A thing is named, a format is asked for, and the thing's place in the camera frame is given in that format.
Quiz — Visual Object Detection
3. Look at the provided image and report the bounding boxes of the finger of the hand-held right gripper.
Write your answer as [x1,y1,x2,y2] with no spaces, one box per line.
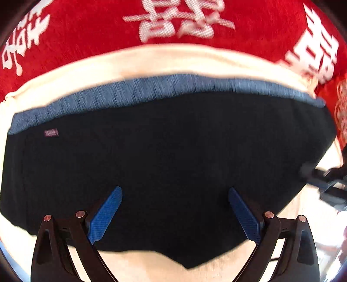
[300,162,347,210]

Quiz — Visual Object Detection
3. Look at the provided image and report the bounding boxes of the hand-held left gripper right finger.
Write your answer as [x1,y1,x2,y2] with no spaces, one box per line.
[228,187,321,282]

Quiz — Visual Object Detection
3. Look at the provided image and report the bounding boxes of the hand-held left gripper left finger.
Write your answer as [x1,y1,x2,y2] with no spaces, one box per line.
[30,186,123,282]

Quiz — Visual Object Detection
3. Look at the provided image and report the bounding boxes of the dark navy pants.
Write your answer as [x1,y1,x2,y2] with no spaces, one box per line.
[0,74,337,269]

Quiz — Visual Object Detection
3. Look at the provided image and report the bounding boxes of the cream cloth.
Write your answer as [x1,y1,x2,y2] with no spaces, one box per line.
[0,43,347,282]

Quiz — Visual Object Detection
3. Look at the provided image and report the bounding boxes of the red printed blanket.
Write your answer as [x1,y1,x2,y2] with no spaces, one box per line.
[0,0,347,152]

